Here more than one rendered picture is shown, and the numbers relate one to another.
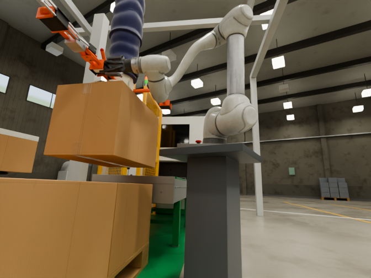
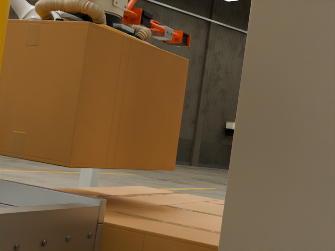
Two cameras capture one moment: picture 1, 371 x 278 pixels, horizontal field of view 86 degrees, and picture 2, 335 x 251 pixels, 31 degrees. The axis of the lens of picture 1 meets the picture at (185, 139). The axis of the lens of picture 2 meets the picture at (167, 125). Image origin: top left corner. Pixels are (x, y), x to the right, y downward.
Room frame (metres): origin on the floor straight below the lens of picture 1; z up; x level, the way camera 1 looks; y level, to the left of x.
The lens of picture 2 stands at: (3.09, 1.35, 0.78)
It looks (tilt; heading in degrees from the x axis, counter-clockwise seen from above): 1 degrees up; 198
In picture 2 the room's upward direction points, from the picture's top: 8 degrees clockwise
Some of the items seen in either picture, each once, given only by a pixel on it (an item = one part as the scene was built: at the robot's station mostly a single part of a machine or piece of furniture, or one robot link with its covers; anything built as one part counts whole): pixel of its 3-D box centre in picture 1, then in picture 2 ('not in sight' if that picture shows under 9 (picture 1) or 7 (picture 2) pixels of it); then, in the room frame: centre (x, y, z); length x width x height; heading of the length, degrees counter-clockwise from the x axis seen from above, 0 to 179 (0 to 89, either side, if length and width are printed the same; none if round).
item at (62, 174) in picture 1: (70, 177); not in sight; (9.35, 5.24, 0.74); 0.83 x 0.68 x 1.49; 149
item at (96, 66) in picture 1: (100, 68); (136, 18); (1.05, 0.52, 1.20); 0.10 x 0.08 x 0.06; 81
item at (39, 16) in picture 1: (53, 20); (178, 38); (0.70, 0.57, 1.20); 0.08 x 0.07 x 0.05; 171
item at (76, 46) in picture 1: (75, 43); (162, 33); (0.84, 0.55, 1.19); 0.07 x 0.07 x 0.04; 81
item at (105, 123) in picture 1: (114, 132); (86, 100); (1.28, 0.48, 0.87); 0.60 x 0.40 x 0.40; 169
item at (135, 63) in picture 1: (137, 65); not in sight; (1.01, 0.29, 1.20); 0.09 x 0.06 x 0.09; 173
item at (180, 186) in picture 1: (187, 188); not in sight; (2.79, -0.05, 0.50); 2.31 x 0.05 x 0.19; 173
